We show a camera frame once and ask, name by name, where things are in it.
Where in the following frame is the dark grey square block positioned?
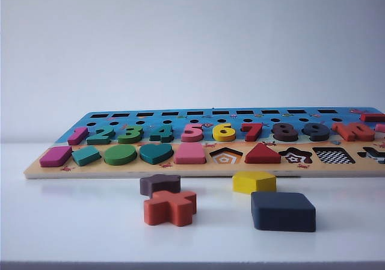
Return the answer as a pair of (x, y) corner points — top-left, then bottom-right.
(251, 191), (316, 233)

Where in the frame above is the pink number five piece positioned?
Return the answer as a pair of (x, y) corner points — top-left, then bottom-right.
(181, 123), (204, 144)

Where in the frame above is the pink trapezoid block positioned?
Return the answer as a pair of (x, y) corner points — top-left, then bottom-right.
(174, 143), (208, 165)

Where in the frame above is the teal number four piece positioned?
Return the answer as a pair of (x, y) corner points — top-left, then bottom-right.
(149, 124), (175, 143)

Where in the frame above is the yellow number six piece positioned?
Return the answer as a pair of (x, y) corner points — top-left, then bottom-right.
(212, 122), (237, 143)

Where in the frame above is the colourful wooden puzzle board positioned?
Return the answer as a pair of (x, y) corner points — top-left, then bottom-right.
(23, 106), (385, 180)

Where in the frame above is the teal heart block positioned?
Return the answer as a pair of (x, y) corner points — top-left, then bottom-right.
(138, 143), (174, 165)

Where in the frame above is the red number seven piece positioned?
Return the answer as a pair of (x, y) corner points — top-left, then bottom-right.
(241, 122), (265, 143)

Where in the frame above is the green number three piece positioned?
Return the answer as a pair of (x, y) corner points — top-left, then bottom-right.
(117, 124), (144, 144)

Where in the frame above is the brown star block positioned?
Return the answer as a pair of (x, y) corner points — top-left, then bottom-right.
(140, 174), (181, 198)

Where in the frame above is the red triangle block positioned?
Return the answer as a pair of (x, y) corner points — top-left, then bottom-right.
(245, 143), (282, 164)

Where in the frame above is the green circle block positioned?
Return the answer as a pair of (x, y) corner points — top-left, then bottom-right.
(103, 144), (137, 166)

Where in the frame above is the yellow pentagon block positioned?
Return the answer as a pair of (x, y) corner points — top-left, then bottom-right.
(232, 170), (277, 196)

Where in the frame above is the orange cross block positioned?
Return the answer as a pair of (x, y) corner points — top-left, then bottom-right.
(143, 190), (197, 227)

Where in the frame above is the brown number eight piece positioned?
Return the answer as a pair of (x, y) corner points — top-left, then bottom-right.
(272, 122), (298, 143)

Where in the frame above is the teal number two piece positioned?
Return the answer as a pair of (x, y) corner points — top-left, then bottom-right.
(86, 126), (116, 146)

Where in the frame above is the teal rhombus block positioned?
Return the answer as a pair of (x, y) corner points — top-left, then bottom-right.
(71, 145), (102, 167)

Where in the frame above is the magenta number one piece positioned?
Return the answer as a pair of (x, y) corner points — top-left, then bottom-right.
(67, 126), (90, 146)

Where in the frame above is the dark grey number nine piece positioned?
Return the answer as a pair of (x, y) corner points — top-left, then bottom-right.
(302, 122), (330, 142)

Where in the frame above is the magenta rectangle block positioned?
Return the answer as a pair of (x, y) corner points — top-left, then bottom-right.
(38, 146), (73, 168)

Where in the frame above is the red minus sign piece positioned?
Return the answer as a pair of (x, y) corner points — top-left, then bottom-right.
(360, 112), (385, 123)

